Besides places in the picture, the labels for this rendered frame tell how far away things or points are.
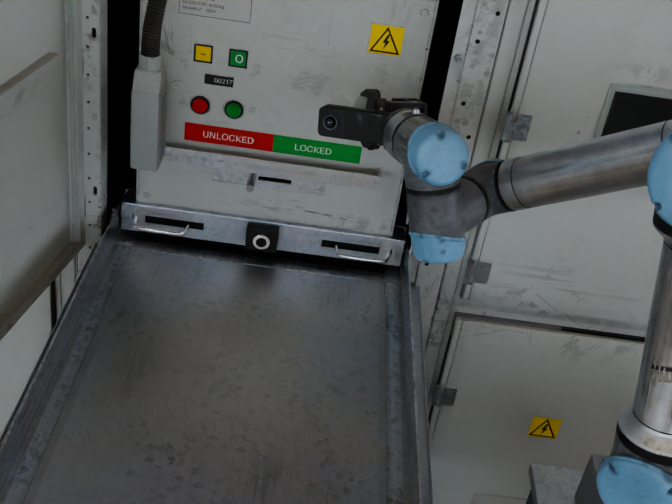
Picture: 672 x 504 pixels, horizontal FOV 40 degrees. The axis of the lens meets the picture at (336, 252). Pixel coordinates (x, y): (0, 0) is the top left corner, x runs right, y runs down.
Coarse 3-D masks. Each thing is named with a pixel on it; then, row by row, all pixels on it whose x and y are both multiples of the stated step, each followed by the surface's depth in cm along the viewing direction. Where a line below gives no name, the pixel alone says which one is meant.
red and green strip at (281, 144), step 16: (192, 128) 164; (208, 128) 164; (224, 128) 164; (224, 144) 166; (240, 144) 165; (256, 144) 165; (272, 144) 165; (288, 144) 165; (304, 144) 165; (320, 144) 165; (336, 144) 165; (336, 160) 166; (352, 160) 166
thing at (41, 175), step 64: (0, 0) 129; (0, 64) 133; (64, 64) 153; (0, 128) 137; (64, 128) 159; (0, 192) 142; (64, 192) 165; (0, 256) 147; (64, 256) 169; (0, 320) 151
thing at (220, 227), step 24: (168, 216) 173; (192, 216) 173; (216, 216) 173; (240, 216) 173; (216, 240) 175; (240, 240) 175; (288, 240) 175; (312, 240) 175; (336, 240) 174; (360, 240) 174
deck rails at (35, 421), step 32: (96, 256) 159; (96, 288) 161; (64, 320) 143; (96, 320) 153; (64, 352) 145; (32, 384) 130; (64, 384) 140; (32, 416) 132; (416, 416) 135; (0, 448) 119; (32, 448) 128; (416, 448) 130; (0, 480) 120; (32, 480) 124; (416, 480) 126
